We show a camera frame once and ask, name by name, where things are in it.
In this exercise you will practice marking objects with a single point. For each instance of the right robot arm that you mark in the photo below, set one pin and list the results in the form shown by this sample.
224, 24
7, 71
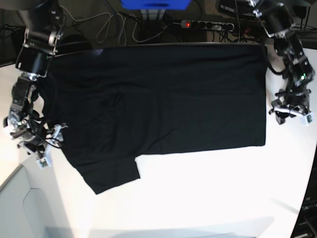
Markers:
43, 20

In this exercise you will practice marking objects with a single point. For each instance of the black T-shirt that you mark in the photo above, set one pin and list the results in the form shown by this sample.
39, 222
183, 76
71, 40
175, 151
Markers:
145, 100

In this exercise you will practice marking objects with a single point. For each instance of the black office chair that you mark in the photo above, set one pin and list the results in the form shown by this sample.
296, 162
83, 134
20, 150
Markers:
73, 44

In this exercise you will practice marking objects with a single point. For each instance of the white power strip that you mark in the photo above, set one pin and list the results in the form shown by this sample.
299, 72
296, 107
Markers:
207, 25

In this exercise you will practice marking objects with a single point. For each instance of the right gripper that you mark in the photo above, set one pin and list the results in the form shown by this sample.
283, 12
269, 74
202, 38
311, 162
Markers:
39, 145

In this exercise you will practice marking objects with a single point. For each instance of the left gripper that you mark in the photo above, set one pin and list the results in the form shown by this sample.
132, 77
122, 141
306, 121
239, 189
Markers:
292, 106

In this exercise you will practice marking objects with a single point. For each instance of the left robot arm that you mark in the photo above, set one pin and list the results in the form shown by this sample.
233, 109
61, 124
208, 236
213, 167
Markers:
278, 23

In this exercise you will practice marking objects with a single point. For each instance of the blue plastic box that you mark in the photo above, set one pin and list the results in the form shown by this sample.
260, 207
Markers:
155, 4

